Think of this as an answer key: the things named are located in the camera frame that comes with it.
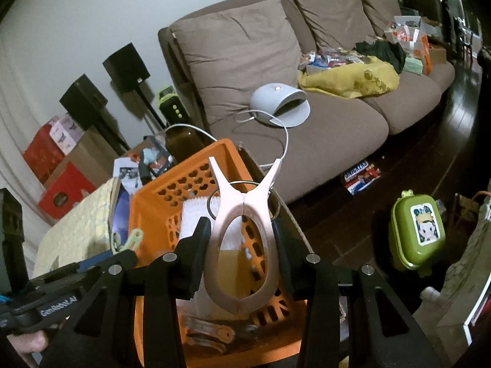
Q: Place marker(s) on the small brown sofa cushion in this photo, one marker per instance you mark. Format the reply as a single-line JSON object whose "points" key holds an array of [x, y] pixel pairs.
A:
{"points": [[379, 11]]}

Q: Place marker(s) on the dark blue board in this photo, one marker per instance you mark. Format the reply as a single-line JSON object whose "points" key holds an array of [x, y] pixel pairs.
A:
{"points": [[121, 214]]}

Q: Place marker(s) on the red gift box oval label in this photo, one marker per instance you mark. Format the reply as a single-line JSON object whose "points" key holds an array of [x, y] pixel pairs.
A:
{"points": [[65, 195]]}

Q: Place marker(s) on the orange white paper bag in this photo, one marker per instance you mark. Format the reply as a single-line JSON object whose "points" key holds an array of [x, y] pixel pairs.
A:
{"points": [[416, 46]]}

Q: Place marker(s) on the black cloth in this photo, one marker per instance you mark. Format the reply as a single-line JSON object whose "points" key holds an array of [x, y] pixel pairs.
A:
{"points": [[383, 53]]}

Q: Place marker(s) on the mint green box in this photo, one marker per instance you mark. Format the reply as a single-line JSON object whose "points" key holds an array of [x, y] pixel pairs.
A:
{"points": [[413, 66]]}

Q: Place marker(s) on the person's left hand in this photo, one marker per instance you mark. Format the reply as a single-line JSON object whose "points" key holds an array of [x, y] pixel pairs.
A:
{"points": [[28, 343]]}

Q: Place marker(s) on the white printed box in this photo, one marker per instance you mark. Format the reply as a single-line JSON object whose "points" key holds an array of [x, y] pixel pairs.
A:
{"points": [[126, 172]]}

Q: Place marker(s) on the dark wooden furniture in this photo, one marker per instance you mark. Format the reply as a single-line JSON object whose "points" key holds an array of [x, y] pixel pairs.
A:
{"points": [[425, 0]]}

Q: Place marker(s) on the orange plastic basket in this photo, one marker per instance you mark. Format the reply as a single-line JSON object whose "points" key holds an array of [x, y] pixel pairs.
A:
{"points": [[153, 207]]}

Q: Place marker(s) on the red gold-print gift box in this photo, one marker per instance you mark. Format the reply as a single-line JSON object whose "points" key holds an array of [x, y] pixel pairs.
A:
{"points": [[42, 157]]}

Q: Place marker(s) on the green black power station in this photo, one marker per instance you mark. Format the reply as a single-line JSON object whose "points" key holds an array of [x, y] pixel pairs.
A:
{"points": [[172, 103]]}

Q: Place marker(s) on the brown sofa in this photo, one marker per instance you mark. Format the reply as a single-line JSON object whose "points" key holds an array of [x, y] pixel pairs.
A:
{"points": [[337, 134]]}

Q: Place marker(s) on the white curtain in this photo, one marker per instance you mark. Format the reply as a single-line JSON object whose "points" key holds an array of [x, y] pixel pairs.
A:
{"points": [[11, 142]]}

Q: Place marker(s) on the black speaker stand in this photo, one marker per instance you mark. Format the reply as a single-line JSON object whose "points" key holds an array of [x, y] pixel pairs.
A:
{"points": [[113, 136], [151, 109]]}

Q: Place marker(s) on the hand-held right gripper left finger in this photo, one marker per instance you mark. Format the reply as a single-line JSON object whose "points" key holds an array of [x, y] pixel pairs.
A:
{"points": [[199, 260]]}

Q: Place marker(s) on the medium brown sofa cushion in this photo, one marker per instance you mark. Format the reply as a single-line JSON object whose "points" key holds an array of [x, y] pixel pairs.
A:
{"points": [[333, 19]]}

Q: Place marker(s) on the pink plastic clip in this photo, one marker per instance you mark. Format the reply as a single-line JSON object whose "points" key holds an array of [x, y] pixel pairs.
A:
{"points": [[245, 207]]}

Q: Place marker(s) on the white dome lamp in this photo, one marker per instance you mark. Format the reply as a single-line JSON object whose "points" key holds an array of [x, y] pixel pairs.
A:
{"points": [[276, 101]]}

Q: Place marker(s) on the brown cardboard box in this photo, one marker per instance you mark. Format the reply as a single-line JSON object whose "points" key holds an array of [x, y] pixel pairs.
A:
{"points": [[92, 153]]}

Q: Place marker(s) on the yellow cloth bag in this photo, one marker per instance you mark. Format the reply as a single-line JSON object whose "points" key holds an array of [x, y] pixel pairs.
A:
{"points": [[353, 80]]}

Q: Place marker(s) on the green cartoon sticker lunch box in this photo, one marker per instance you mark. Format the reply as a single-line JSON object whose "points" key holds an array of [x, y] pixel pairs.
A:
{"points": [[416, 234]]}

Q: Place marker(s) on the pile of snack packets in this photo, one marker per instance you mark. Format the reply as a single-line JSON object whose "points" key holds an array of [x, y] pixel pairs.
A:
{"points": [[333, 59]]}

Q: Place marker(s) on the white foam net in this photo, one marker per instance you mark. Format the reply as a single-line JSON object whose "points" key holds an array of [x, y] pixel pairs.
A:
{"points": [[191, 214]]}

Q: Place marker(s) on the yellow plaid tablecloth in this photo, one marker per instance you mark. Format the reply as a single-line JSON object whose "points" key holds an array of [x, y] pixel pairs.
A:
{"points": [[76, 230]]}

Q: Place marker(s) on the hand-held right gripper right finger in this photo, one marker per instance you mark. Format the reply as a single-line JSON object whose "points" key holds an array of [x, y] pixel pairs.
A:
{"points": [[283, 264]]}

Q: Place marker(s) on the pink white box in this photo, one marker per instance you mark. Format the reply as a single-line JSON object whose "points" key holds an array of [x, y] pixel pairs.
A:
{"points": [[67, 134]]}

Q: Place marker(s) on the red white blue snack box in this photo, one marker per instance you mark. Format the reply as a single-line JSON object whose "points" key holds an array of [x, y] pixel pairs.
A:
{"points": [[361, 178]]}

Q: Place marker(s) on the beige cloth bundle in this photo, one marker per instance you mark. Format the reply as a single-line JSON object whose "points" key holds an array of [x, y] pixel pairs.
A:
{"points": [[460, 276]]}

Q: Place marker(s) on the black speaker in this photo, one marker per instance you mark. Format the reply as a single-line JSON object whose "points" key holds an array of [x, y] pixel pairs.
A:
{"points": [[126, 67], [82, 99]]}

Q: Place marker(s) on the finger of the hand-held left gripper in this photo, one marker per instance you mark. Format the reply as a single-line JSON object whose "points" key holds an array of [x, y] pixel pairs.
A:
{"points": [[126, 259]]}

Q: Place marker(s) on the light blue toy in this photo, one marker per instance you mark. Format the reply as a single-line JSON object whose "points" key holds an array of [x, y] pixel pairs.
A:
{"points": [[151, 153]]}

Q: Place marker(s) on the large brown sofa cushion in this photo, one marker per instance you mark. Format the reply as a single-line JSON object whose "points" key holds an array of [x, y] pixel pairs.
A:
{"points": [[238, 53]]}

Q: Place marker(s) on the white plastic bottle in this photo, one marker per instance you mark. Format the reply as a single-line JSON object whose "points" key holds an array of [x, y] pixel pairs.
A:
{"points": [[429, 295]]}

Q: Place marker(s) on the dark brown side table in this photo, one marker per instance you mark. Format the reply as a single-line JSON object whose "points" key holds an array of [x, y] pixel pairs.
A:
{"points": [[186, 145]]}

